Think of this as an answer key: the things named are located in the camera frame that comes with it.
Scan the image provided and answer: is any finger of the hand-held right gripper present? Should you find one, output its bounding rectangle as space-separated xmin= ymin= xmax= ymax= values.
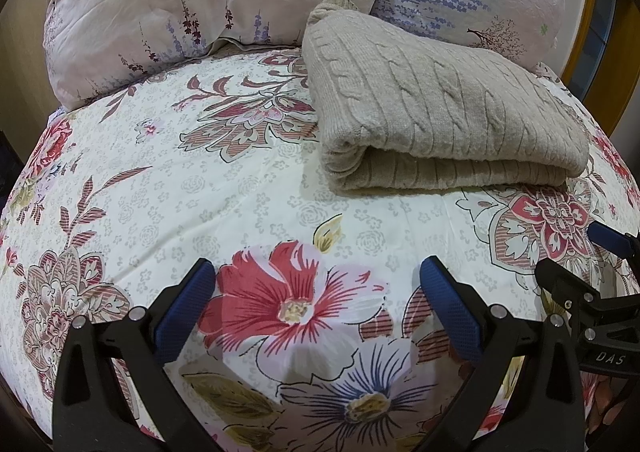
xmin=587 ymin=222 xmax=640 ymax=259
xmin=533 ymin=259 xmax=640 ymax=333

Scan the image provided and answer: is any floral bed sheet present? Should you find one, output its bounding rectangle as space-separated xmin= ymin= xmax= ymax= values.
xmin=0 ymin=43 xmax=640 ymax=452

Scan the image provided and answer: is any pale pink floral pillow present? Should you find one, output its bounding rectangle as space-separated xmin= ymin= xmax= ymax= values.
xmin=42 ymin=0 xmax=379 ymax=111

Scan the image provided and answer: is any beige cable-knit sweater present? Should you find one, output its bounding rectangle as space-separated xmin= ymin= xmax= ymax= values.
xmin=301 ymin=0 xmax=591 ymax=193

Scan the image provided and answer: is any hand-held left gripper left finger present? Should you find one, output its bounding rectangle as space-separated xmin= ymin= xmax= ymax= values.
xmin=52 ymin=258 xmax=222 ymax=452

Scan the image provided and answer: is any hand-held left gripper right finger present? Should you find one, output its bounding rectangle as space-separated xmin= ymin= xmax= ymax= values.
xmin=419 ymin=256 xmax=587 ymax=452

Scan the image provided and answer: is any person's right hand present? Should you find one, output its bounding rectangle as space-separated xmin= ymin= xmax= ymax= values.
xmin=582 ymin=374 xmax=640 ymax=439

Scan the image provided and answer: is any yellow wooden bed frame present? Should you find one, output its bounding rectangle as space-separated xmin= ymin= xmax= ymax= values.
xmin=559 ymin=0 xmax=640 ymax=135

